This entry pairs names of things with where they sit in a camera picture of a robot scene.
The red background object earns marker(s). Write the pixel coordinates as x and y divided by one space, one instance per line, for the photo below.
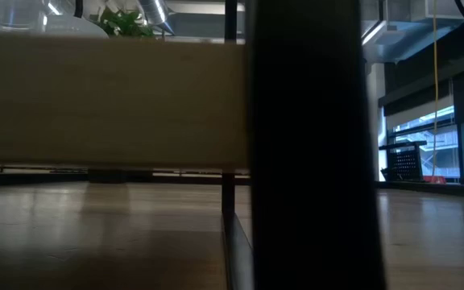
433 180

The black window frame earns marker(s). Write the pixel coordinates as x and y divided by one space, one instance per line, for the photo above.
463 151

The silver spiral ventilation duct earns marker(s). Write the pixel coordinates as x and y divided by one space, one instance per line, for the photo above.
155 12

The black divider bar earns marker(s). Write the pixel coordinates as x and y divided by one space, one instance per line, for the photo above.
316 161

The grey rectangular ceiling duct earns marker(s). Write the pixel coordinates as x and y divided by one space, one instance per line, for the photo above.
409 38

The light wooden shelf board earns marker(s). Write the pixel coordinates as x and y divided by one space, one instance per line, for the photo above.
115 100

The green artificial plant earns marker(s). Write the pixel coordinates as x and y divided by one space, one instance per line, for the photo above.
125 24

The black perforated cart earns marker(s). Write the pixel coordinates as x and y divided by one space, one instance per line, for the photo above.
405 163

